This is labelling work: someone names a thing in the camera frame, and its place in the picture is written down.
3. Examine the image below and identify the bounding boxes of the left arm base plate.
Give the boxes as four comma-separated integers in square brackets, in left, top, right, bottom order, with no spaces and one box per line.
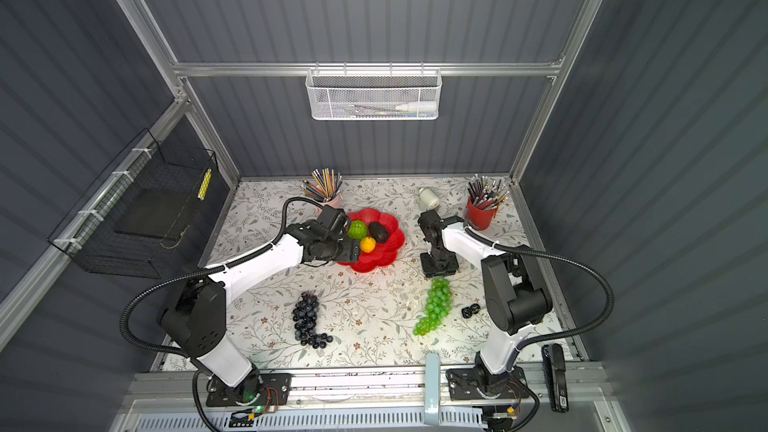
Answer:
[205,372,293,411]

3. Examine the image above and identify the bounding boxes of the pink pencil cup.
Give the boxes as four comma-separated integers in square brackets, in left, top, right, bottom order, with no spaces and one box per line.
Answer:
[320,192,343,209]

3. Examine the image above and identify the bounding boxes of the green fake apple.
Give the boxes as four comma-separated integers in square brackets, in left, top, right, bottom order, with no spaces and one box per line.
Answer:
[347,220,369,240]

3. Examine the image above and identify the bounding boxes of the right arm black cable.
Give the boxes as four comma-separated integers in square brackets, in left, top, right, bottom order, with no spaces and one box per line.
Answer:
[464,227,616,352]

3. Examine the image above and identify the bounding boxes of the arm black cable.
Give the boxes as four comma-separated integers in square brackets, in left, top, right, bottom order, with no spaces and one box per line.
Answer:
[464,227,616,352]
[118,196,325,358]

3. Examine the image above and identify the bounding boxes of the yellow fake lemon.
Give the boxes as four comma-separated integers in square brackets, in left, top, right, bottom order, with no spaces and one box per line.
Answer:
[360,236,378,253]

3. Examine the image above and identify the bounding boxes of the red flower fruit bowl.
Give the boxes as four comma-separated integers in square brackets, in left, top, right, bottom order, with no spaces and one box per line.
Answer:
[340,208,405,273]

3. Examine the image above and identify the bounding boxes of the light blue rail bracket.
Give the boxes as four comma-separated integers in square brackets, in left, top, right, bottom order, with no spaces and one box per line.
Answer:
[424,352,441,426]

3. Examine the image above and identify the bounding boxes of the black wire side basket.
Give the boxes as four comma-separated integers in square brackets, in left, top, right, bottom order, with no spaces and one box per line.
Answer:
[48,134,218,279]

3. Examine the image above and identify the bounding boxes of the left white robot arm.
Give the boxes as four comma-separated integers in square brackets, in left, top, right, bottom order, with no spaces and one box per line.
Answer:
[159,205,361,388]

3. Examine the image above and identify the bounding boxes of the dark purple grape bunch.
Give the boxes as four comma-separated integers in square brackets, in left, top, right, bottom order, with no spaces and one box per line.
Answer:
[291,291,334,349]

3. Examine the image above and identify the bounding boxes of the red pencil cup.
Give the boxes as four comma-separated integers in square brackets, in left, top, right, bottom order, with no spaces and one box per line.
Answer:
[465,199,498,231]

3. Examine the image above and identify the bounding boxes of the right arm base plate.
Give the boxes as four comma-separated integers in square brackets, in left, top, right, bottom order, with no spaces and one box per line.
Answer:
[445,366,530,402]

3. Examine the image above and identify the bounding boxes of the white wire wall basket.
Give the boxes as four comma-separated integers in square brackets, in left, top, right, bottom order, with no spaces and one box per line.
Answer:
[305,71,443,121]

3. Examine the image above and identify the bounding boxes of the small black loose grapes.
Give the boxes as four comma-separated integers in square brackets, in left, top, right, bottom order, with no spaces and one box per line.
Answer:
[461,303,481,319]

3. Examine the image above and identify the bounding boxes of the dark fake avocado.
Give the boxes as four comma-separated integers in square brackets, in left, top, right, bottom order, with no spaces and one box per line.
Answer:
[368,222,390,244]

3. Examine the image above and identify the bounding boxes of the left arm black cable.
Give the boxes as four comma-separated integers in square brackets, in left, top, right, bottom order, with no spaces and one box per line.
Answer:
[118,196,325,358]

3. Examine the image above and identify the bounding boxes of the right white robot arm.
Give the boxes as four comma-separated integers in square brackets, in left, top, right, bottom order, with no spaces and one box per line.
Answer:
[418,210,553,376]

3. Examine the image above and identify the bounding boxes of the green fake grape bunch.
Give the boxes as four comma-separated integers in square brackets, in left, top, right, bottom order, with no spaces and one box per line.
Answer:
[413,278,453,336]

